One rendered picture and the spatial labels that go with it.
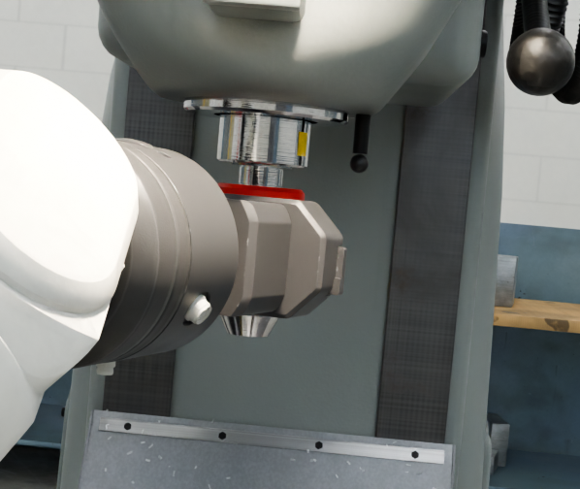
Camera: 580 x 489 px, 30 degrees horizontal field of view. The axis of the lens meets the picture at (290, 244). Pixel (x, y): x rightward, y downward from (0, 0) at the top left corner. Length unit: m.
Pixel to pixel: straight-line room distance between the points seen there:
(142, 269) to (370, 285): 0.56
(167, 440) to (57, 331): 0.68
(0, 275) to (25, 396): 0.03
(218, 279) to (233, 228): 0.02
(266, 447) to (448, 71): 0.41
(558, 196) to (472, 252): 3.92
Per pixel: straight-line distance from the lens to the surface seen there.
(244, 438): 0.95
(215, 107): 0.53
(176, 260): 0.39
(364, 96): 0.51
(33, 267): 0.27
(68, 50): 4.95
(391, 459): 0.94
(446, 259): 0.93
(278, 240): 0.48
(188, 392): 0.95
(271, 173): 0.55
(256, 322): 0.55
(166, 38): 0.49
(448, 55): 0.67
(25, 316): 0.27
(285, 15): 0.45
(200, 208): 0.42
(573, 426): 4.96
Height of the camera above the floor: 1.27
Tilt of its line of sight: 3 degrees down
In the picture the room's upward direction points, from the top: 5 degrees clockwise
